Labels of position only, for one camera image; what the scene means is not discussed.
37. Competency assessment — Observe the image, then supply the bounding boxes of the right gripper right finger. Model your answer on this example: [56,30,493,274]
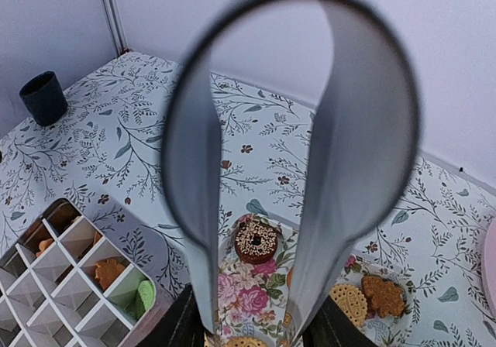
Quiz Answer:
[302,297,377,347]

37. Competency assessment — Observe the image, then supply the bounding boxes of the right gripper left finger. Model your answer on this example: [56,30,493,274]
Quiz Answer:
[145,284,205,347]

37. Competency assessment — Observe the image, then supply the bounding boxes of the green round cookie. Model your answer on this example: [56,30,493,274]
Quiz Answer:
[135,280,155,320]

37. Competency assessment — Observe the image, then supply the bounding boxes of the brown flower cookie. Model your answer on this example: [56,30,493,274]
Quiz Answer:
[95,258,126,291]

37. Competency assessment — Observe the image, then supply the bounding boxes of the metal tin with white dividers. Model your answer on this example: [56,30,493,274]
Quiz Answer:
[1,198,172,346]

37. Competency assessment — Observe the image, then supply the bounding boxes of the orange flower cookie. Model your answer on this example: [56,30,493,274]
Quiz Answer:
[36,239,54,257]

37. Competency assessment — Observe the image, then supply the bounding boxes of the orange swirl cookie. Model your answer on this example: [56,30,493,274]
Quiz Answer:
[46,205,81,234]

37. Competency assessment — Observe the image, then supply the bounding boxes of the metal serving tongs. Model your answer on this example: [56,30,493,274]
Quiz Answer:
[162,0,423,347]

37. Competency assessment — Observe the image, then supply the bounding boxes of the round waffle cookie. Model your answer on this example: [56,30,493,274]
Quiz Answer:
[329,283,367,328]

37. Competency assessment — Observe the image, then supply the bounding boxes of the chocolate donut cookie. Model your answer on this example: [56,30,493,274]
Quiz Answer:
[235,222,278,265]

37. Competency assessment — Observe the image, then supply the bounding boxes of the pink plate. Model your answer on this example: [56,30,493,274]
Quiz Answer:
[481,220,496,317]

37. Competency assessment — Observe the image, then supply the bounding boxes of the dark blue cup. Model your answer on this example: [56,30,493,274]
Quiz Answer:
[19,70,68,126]

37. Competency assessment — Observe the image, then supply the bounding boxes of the left aluminium frame post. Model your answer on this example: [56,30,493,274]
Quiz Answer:
[102,0,129,56]

